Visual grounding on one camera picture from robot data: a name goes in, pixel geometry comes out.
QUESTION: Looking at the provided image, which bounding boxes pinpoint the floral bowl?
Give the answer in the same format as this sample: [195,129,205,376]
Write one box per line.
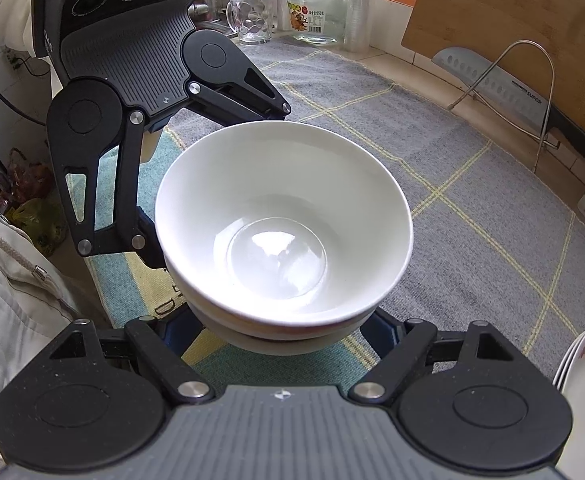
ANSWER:
[166,259,373,340]
[190,307,371,356]

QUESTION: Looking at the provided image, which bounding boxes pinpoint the plain white bowl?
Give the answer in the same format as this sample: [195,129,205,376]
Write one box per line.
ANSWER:
[155,122,414,330]

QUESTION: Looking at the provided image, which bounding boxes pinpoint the lower stacked plates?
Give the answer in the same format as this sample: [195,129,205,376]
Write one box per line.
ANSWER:
[553,333,584,391]

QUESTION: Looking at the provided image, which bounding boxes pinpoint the kitchen knife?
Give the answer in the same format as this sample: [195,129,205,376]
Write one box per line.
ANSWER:
[432,47,585,158]

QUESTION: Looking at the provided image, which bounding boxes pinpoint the glass mug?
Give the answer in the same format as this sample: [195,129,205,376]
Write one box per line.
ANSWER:
[226,0,275,44]

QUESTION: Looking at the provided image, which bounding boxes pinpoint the metal faucet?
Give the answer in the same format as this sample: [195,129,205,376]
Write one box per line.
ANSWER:
[188,0,220,26]

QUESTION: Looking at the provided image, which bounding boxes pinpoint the yellow plastic bag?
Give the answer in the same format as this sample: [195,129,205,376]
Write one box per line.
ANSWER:
[8,198,68,257]

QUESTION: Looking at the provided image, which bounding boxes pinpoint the glass jar yellow lid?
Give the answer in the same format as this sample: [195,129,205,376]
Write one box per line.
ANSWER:
[288,0,347,46]

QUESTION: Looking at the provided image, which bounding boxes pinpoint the grey checked table mat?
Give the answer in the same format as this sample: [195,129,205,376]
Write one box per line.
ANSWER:
[84,34,585,391]

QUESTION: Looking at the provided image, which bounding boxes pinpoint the wooden cutting board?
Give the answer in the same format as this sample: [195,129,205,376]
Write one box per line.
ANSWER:
[402,0,585,131]

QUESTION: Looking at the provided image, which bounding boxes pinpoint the wire rack stand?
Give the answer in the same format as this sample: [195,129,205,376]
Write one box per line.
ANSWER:
[433,39,559,172]

